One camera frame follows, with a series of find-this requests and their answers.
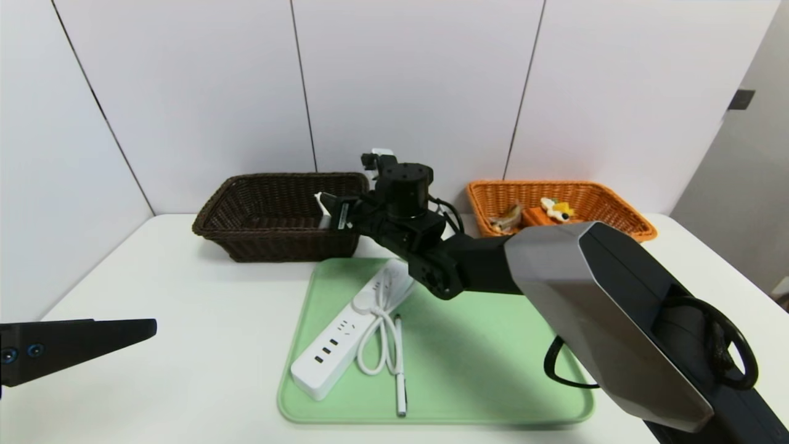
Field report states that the white peeler with grey handle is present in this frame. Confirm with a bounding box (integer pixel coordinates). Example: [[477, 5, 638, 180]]
[[313, 191, 333, 230]]

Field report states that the clear brown snack bar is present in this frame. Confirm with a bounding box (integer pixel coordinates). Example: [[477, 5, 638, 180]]
[[489, 202, 525, 234]]

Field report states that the orange toy cake slice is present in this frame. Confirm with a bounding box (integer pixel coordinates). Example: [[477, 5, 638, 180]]
[[521, 196, 577, 229]]

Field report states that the white power strip with cable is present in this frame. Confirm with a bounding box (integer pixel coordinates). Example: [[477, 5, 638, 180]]
[[290, 258, 422, 401]]

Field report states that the dark brown wicker basket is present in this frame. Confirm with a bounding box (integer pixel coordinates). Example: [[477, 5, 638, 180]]
[[192, 172, 370, 262]]

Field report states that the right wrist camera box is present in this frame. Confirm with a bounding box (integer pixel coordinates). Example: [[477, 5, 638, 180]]
[[361, 148, 398, 176]]

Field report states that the light green plastic tray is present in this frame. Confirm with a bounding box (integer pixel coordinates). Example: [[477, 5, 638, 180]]
[[277, 258, 595, 425]]

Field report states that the right wrist black motor cylinder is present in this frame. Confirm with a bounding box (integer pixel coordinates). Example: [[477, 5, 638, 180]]
[[375, 162, 433, 218]]

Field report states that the orange wicker basket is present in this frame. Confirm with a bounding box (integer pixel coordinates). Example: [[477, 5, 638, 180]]
[[465, 180, 658, 244]]

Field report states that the white slim pen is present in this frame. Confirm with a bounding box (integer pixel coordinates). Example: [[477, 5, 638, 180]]
[[393, 314, 408, 418]]

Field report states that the right wrist black loop cable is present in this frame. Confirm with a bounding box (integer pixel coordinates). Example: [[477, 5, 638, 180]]
[[430, 196, 466, 236]]

